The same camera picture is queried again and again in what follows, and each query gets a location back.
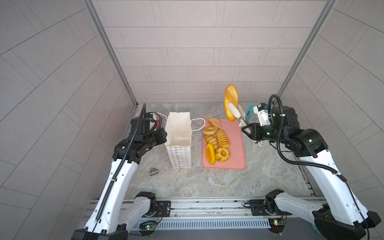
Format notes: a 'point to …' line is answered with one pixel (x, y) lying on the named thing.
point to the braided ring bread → (210, 130)
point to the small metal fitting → (153, 171)
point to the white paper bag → (178, 126)
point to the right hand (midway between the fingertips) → (243, 129)
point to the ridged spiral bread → (223, 138)
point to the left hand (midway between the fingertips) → (170, 131)
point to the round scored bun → (214, 122)
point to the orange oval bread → (210, 154)
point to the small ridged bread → (212, 139)
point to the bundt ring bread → (222, 154)
